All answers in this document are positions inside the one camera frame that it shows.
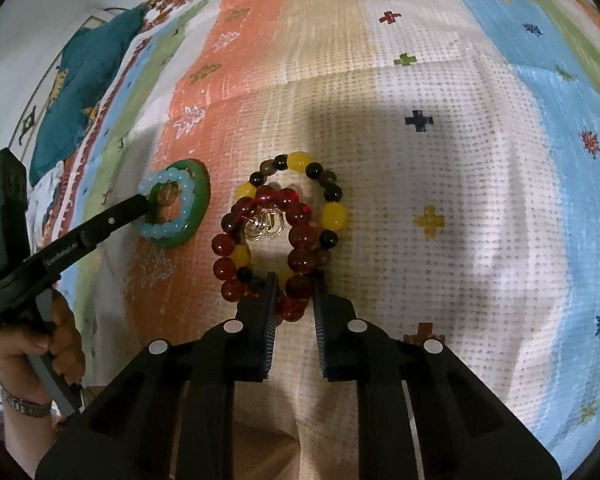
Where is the person's left forearm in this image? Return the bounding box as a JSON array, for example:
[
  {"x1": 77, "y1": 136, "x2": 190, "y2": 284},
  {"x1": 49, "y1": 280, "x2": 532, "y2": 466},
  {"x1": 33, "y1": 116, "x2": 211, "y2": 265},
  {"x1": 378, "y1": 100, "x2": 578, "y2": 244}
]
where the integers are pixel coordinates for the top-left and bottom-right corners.
[{"x1": 0, "y1": 407, "x2": 73, "y2": 480}]

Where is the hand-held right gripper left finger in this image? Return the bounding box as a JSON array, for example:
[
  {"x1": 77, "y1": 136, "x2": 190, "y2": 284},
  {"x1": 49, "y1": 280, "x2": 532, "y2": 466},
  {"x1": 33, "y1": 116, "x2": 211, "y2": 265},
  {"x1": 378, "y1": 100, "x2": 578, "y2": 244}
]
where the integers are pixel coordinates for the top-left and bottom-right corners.
[{"x1": 35, "y1": 272, "x2": 281, "y2": 480}]

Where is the person's left hand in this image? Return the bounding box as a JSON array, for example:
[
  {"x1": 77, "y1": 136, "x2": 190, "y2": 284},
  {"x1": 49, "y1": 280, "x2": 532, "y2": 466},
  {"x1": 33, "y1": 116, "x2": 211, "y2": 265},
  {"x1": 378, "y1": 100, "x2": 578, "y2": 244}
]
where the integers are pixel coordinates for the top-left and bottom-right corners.
[{"x1": 0, "y1": 287, "x2": 87, "y2": 406}]

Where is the teal pillow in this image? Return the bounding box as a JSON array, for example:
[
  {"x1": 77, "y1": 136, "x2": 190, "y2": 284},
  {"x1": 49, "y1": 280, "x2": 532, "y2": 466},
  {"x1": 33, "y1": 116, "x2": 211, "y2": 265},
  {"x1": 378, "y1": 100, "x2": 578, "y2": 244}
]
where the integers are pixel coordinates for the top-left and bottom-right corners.
[{"x1": 29, "y1": 4, "x2": 150, "y2": 183}]

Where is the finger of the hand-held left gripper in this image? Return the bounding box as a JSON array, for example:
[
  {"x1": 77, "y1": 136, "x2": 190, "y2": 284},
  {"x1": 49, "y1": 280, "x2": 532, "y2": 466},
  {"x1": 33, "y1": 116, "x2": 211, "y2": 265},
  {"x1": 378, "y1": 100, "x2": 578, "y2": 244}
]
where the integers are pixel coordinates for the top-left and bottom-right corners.
[{"x1": 77, "y1": 194, "x2": 153, "y2": 251}]

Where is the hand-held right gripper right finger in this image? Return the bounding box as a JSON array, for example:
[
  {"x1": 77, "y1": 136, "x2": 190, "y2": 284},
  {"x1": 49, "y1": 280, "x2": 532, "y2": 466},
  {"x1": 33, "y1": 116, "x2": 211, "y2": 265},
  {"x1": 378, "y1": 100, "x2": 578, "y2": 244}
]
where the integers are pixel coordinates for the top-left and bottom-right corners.
[{"x1": 312, "y1": 271, "x2": 564, "y2": 480}]

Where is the silver wristwatch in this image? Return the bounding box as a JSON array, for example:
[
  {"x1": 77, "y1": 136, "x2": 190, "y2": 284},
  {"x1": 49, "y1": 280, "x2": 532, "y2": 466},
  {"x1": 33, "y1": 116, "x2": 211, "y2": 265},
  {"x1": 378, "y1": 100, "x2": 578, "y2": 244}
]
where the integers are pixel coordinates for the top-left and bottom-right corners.
[{"x1": 0, "y1": 372, "x2": 56, "y2": 420}]

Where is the yellow and dark bead bracelet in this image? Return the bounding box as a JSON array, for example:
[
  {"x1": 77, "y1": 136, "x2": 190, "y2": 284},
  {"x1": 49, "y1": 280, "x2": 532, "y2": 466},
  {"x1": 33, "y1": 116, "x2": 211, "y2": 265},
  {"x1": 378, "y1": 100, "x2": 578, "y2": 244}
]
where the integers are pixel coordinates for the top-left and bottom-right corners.
[{"x1": 227, "y1": 150, "x2": 349, "y2": 306}]

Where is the green jade bangle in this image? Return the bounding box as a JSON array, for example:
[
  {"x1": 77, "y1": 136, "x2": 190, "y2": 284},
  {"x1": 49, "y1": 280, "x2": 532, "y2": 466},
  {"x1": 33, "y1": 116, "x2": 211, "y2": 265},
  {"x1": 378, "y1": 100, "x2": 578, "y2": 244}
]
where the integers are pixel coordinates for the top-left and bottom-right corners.
[{"x1": 139, "y1": 158, "x2": 212, "y2": 250}]

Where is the red bead bracelet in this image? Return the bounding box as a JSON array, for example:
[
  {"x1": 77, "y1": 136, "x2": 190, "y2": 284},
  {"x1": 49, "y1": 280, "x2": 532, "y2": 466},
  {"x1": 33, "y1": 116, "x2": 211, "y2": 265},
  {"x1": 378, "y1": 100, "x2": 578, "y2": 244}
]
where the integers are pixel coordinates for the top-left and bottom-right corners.
[{"x1": 211, "y1": 185, "x2": 318, "y2": 323}]

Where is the colourful patterned blanket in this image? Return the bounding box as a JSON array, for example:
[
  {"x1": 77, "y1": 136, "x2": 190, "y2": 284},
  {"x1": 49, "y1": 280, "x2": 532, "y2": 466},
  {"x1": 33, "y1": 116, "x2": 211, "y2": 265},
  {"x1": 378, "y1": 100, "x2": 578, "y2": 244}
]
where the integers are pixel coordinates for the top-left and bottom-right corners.
[{"x1": 27, "y1": 0, "x2": 600, "y2": 480}]

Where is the light blue bead bracelet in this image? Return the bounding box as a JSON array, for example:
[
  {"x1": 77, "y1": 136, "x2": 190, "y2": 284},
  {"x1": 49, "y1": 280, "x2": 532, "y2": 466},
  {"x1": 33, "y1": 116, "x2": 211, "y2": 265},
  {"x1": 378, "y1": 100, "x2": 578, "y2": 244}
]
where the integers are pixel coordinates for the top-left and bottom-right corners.
[{"x1": 138, "y1": 167, "x2": 197, "y2": 241}]

